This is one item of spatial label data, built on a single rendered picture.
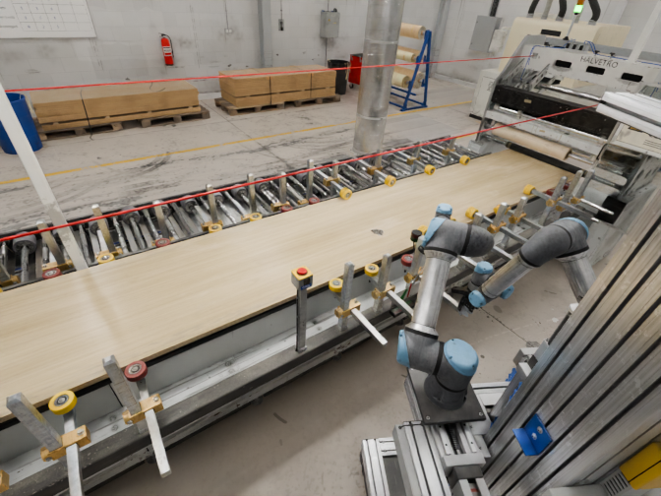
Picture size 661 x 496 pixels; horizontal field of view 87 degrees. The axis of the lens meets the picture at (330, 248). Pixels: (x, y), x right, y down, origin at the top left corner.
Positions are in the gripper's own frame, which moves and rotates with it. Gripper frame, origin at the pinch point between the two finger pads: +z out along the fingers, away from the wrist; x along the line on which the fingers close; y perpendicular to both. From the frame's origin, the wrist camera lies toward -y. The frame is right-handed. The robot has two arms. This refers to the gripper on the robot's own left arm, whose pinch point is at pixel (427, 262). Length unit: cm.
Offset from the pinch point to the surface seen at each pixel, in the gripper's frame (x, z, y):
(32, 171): 101, -51, -155
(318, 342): 5, 28, -67
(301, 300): 5, -9, -75
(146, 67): 720, 45, -17
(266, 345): 22, 35, -89
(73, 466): -5, 6, -170
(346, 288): 6, -2, -50
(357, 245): 42.9, 12.2, -14.7
